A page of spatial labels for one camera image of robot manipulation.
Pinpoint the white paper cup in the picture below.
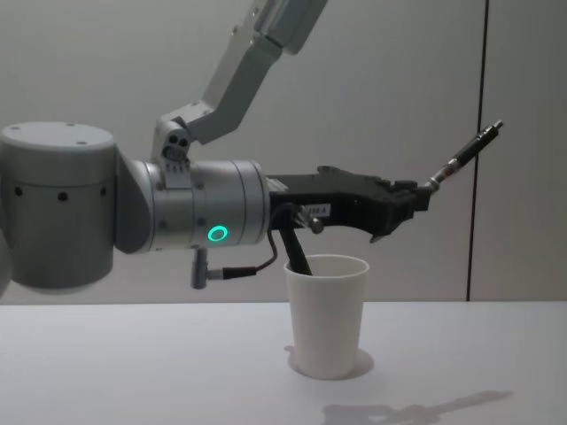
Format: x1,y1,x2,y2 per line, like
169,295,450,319
283,254,370,380

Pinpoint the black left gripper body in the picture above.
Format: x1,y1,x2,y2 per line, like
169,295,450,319
265,165,392,244

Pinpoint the white table cloth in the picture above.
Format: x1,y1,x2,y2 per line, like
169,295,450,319
0,301,567,425

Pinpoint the thin dark cable silver plug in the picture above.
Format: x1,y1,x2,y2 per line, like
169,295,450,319
190,202,307,290

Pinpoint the black pen with silver tip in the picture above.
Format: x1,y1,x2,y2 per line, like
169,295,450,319
425,119,506,195

